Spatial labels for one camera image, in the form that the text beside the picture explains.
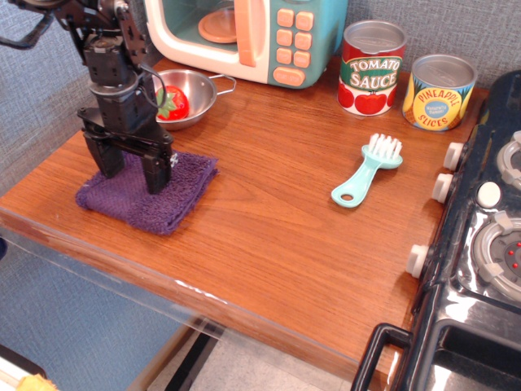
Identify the purple towel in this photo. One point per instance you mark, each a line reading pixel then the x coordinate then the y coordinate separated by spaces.
pixel 125 197

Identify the pineapple slices can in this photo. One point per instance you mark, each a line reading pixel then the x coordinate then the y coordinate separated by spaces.
pixel 439 90

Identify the black oven door handle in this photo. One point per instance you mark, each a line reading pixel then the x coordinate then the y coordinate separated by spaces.
pixel 383 334

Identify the teal dish brush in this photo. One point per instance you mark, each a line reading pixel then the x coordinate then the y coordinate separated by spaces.
pixel 381 152

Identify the tomato sauce can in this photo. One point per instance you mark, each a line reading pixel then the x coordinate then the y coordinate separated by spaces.
pixel 371 63

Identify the small steel pot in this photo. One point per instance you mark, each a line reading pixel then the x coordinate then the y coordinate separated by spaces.
pixel 201 91

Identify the grey stove burner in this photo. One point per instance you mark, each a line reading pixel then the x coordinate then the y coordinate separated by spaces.
pixel 496 254
pixel 509 174

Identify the teal toy microwave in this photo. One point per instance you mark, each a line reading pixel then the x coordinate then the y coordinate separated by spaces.
pixel 281 43

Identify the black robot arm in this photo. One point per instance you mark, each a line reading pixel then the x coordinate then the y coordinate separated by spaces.
pixel 113 49

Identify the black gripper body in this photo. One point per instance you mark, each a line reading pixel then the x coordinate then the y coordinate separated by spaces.
pixel 127 114

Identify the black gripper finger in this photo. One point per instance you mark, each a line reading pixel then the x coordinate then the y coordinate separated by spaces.
pixel 157 171
pixel 108 157

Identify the white stove knob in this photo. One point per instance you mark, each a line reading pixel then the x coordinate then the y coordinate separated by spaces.
pixel 453 155
pixel 441 188
pixel 416 260

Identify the red toy strawberry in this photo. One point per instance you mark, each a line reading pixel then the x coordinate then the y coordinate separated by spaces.
pixel 176 106

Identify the yellow object at corner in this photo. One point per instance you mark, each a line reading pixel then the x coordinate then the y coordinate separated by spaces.
pixel 35 383

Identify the white stove button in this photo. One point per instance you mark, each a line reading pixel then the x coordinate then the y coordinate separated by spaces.
pixel 488 195

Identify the black toy stove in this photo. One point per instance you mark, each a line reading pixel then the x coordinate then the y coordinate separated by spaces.
pixel 466 335

